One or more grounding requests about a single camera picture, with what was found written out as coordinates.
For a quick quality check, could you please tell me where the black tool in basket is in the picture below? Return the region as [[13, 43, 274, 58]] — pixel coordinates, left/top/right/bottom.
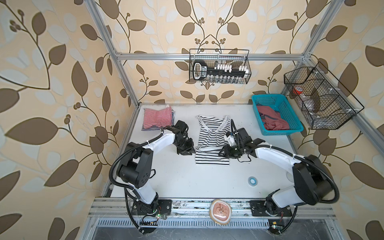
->
[[189, 59, 252, 84]]

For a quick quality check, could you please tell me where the teal plastic basket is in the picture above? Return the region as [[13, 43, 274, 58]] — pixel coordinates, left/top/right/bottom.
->
[[252, 94, 304, 136]]

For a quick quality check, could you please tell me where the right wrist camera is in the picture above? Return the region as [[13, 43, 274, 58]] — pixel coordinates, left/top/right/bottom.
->
[[224, 132, 237, 147]]

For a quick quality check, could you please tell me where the pink round badge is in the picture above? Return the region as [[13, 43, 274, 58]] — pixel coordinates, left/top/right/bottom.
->
[[209, 199, 232, 226]]

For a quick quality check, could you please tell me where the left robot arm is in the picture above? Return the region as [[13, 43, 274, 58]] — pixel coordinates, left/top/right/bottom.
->
[[109, 121, 196, 235]]

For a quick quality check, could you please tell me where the back wire basket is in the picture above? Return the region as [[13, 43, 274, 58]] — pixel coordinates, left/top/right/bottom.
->
[[189, 48, 252, 85]]

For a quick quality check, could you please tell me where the black white striped tank top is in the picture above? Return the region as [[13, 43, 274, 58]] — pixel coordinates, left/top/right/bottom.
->
[[195, 115, 231, 166]]

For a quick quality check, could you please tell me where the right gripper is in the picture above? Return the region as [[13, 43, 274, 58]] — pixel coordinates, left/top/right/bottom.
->
[[217, 143, 243, 158]]

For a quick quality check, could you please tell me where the right wire basket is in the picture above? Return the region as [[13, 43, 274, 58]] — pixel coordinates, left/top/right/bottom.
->
[[284, 63, 364, 130]]

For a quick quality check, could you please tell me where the blue tape roll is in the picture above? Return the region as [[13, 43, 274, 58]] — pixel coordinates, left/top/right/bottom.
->
[[248, 177, 258, 187]]

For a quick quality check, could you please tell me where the wire basket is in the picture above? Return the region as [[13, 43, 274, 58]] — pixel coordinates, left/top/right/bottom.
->
[[284, 63, 364, 130], [189, 48, 252, 85]]

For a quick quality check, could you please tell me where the maroon tank top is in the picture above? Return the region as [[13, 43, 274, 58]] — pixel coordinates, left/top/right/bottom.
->
[[257, 105, 290, 131]]

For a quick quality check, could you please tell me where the red striped folded tank top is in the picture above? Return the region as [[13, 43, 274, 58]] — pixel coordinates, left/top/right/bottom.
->
[[141, 105, 175, 130]]

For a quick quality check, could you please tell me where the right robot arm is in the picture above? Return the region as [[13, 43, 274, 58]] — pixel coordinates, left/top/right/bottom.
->
[[219, 121, 340, 235]]

